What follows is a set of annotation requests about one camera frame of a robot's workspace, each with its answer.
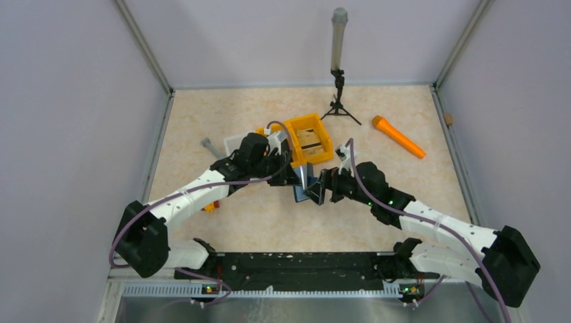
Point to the yellow plastic bin left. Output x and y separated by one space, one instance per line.
275 127

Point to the yellow plastic bin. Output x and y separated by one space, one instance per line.
275 127
310 121

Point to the grey plastic bolt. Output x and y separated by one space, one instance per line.
206 143

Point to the blue leather card holder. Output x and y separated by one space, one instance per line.
305 174

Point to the yellow plastic bin right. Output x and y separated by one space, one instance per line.
310 121

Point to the wooden blocks in bin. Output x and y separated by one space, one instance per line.
309 142

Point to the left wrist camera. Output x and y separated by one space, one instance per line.
278 141

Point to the grey microphone on stand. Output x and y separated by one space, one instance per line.
339 21

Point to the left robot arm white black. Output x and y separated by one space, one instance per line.
143 237

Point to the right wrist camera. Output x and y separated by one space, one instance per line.
346 157

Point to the white cable duct strip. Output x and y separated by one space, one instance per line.
193 290

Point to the small orange red toy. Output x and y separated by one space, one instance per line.
211 207

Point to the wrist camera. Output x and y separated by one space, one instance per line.
278 141
346 157

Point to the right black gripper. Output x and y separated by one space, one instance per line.
328 179

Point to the small wooden piece on rail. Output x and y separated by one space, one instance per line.
448 120

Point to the black tripod stand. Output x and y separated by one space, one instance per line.
336 106

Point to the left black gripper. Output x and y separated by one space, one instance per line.
285 175

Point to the white plastic bin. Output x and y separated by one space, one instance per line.
233 142

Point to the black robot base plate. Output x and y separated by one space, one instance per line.
310 271

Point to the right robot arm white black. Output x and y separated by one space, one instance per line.
499 261

